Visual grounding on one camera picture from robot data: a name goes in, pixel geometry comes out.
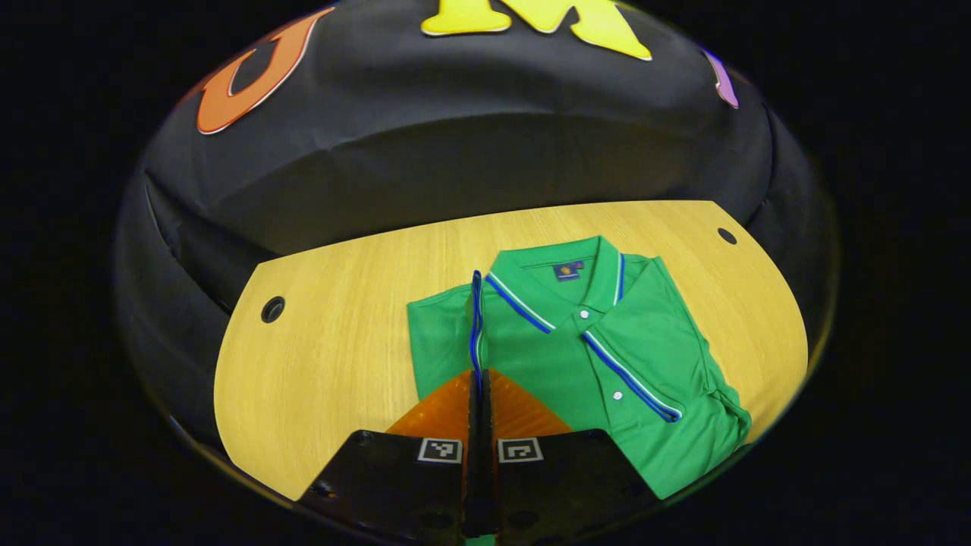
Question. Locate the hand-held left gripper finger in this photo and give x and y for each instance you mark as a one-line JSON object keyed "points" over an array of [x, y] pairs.
{"points": [[490, 470], [472, 470]]}

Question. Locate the green polo T-shirt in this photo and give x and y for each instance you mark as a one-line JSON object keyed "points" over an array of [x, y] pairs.
{"points": [[652, 341]]}

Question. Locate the black backdrop cloth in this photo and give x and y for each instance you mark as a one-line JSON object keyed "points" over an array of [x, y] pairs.
{"points": [[455, 136]]}

